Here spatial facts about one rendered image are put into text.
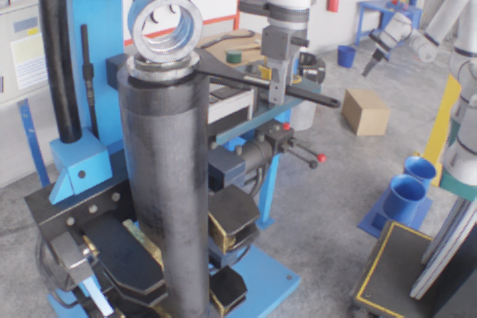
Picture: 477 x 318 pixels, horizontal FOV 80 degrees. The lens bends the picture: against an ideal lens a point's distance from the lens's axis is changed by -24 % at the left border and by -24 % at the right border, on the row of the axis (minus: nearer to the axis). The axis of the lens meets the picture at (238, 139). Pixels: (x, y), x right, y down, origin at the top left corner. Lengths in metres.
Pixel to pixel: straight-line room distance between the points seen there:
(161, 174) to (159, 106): 0.17
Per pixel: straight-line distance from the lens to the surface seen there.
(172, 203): 0.88
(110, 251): 1.02
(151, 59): 0.73
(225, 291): 1.47
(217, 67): 0.75
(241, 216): 1.09
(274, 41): 0.59
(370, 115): 3.53
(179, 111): 0.74
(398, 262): 2.04
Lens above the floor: 1.78
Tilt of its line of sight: 33 degrees down
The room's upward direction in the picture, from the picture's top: 4 degrees clockwise
